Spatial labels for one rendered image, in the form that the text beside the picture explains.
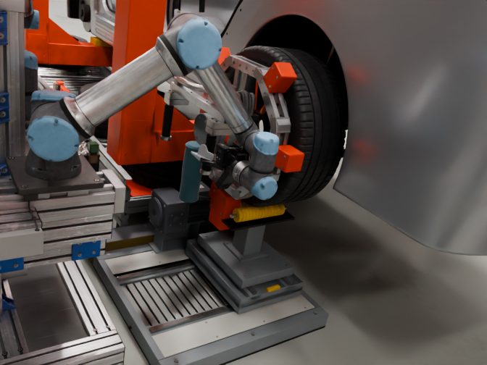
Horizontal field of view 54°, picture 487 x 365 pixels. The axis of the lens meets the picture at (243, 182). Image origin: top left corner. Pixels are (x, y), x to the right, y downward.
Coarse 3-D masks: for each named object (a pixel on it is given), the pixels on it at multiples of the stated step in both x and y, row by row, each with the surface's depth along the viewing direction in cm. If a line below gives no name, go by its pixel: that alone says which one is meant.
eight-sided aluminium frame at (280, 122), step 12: (228, 60) 188; (240, 60) 182; (228, 72) 197; (252, 72) 177; (264, 72) 172; (264, 84) 172; (204, 96) 206; (264, 96) 172; (276, 96) 173; (276, 108) 170; (276, 120) 168; (288, 120) 171; (276, 132) 168; (288, 132) 171; (216, 168) 209; (276, 168) 177; (216, 180) 205; (276, 180) 179; (228, 192) 198; (240, 192) 191
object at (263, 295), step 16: (192, 240) 239; (192, 256) 234; (208, 256) 231; (208, 272) 223; (224, 272) 221; (224, 288) 212; (240, 288) 211; (256, 288) 214; (272, 288) 211; (288, 288) 217; (240, 304) 203; (256, 304) 209
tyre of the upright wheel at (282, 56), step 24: (264, 48) 184; (312, 72) 179; (288, 96) 174; (312, 96) 173; (336, 96) 180; (312, 120) 171; (336, 120) 178; (312, 144) 174; (336, 144) 181; (312, 168) 179; (336, 168) 187; (288, 192) 183; (312, 192) 193
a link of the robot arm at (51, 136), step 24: (192, 24) 112; (168, 48) 114; (192, 48) 114; (216, 48) 116; (120, 72) 116; (144, 72) 115; (168, 72) 117; (96, 96) 115; (120, 96) 116; (48, 120) 111; (72, 120) 113; (96, 120) 117; (48, 144) 113; (72, 144) 114
